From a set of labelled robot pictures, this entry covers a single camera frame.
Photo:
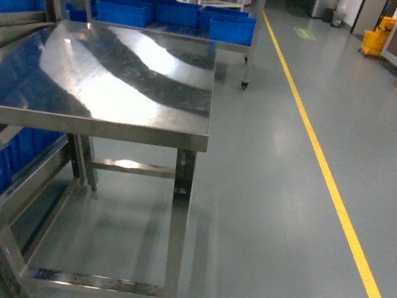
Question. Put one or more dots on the blue plastic bin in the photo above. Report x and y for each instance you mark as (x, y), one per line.
(178, 13)
(232, 29)
(133, 13)

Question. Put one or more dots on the small stainless steel table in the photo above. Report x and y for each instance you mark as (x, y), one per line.
(126, 101)

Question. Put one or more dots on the yellow mop bucket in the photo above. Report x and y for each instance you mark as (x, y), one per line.
(374, 41)

